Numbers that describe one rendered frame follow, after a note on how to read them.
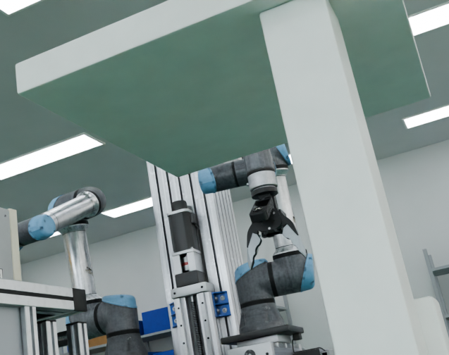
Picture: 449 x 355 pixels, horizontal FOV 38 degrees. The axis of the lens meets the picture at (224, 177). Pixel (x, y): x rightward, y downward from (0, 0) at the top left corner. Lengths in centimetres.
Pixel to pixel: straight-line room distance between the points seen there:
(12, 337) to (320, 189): 78
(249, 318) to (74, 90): 152
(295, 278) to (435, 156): 616
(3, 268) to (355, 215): 101
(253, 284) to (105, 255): 740
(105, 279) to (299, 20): 889
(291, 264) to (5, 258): 100
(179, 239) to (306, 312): 588
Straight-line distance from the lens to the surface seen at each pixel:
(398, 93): 83
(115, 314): 229
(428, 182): 808
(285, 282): 210
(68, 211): 218
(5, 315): 119
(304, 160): 52
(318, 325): 809
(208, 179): 181
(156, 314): 830
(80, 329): 136
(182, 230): 233
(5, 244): 143
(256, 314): 209
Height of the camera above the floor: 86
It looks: 19 degrees up
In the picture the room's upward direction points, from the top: 11 degrees counter-clockwise
